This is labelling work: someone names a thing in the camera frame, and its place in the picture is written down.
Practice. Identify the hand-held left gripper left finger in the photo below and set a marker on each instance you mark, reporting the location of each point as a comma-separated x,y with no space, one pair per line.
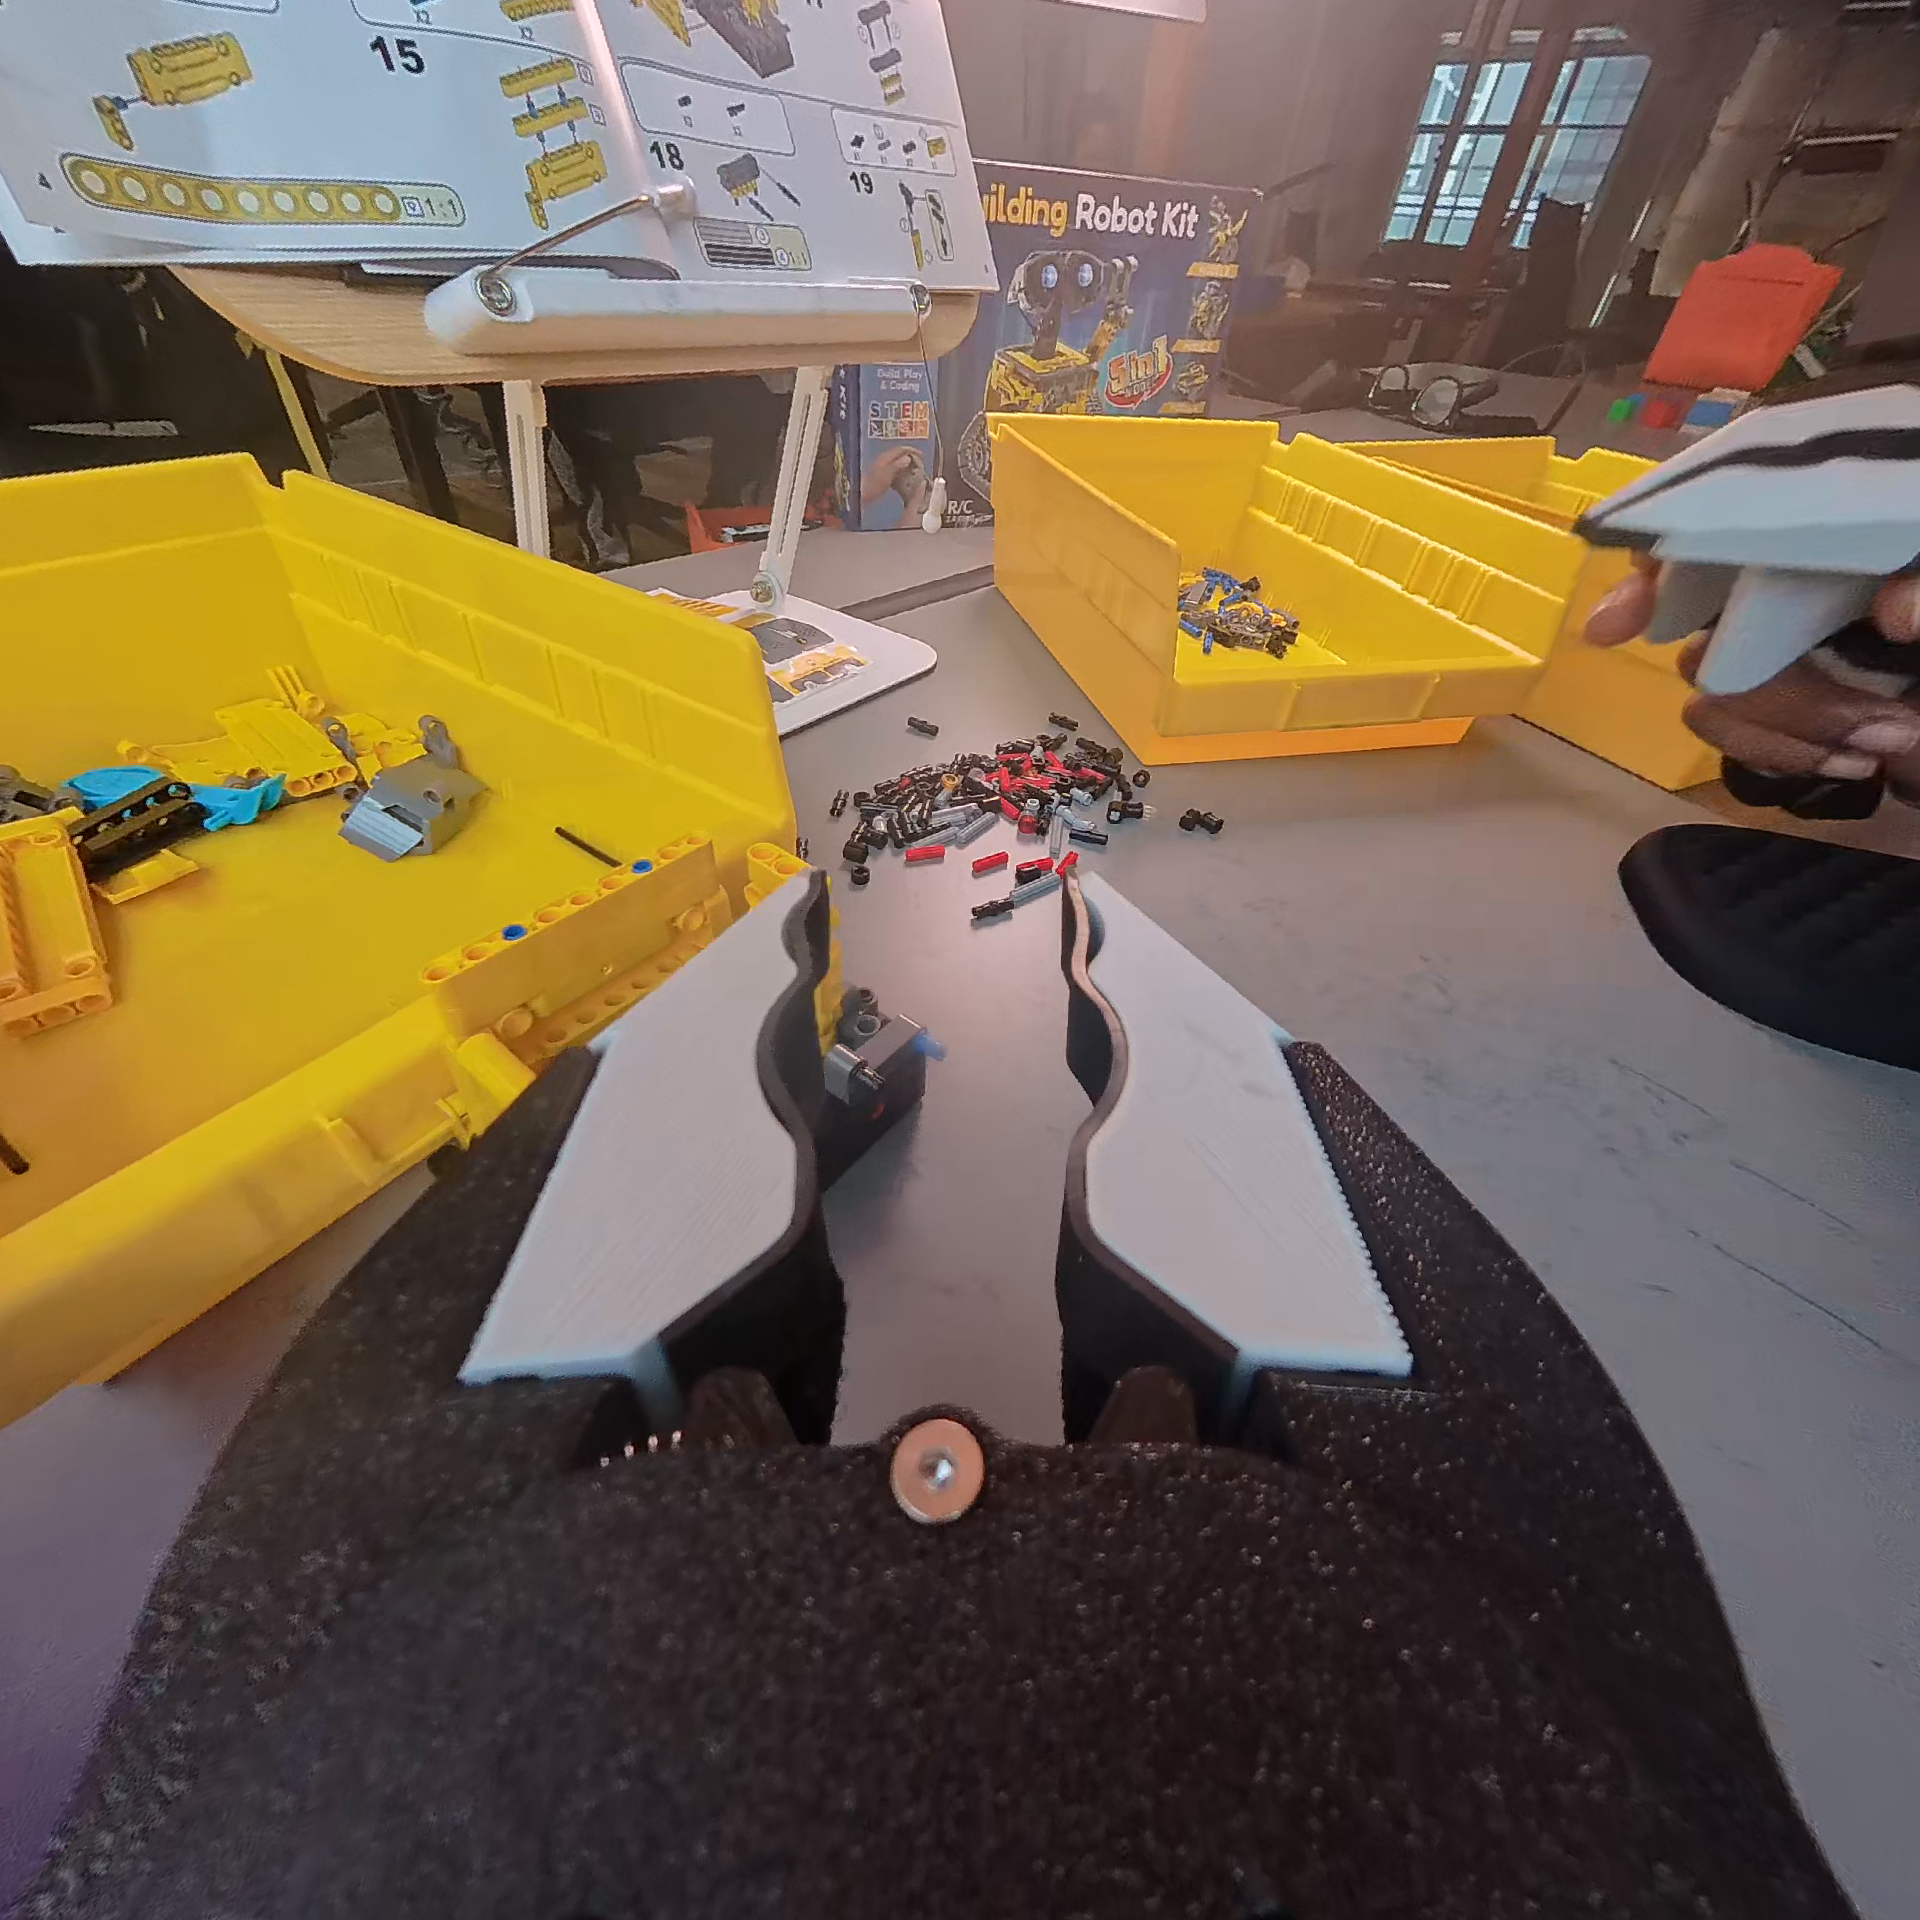
660,1185

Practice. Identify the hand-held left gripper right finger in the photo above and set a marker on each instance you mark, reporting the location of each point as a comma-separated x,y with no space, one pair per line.
1230,1185

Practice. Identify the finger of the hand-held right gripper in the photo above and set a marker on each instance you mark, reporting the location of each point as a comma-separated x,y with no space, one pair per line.
1800,519
1800,436

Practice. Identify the yellow grey lego build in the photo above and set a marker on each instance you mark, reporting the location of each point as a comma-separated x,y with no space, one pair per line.
601,931

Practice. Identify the heap of mixed lego parts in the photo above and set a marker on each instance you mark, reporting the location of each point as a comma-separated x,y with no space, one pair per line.
1237,617

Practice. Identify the yellow storage bin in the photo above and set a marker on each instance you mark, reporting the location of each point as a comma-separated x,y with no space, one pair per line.
1620,705
1096,572
300,1052

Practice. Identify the pile of lego pins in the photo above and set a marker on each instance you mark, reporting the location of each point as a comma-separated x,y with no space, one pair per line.
1021,796

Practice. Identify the lego instruction booklet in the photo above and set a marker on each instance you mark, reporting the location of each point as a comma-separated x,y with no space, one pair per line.
795,660

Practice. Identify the loose lego gear parts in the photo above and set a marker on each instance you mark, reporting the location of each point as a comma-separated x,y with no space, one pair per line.
151,811

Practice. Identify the lego set box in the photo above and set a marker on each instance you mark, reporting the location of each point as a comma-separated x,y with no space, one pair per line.
1111,301

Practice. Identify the person's right hand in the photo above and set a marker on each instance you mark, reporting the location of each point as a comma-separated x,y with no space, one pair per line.
1845,735

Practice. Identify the orange container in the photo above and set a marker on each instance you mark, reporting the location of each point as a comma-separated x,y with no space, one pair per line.
1740,323

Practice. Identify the small coloured blocks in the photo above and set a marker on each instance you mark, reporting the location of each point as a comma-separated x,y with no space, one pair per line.
1665,410

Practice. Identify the black padded armrest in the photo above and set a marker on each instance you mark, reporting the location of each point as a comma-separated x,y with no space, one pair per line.
1770,946

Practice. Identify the paned window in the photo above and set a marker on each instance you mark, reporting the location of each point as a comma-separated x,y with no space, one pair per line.
1516,152

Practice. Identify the white board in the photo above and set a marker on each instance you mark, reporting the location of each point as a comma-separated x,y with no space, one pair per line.
885,660

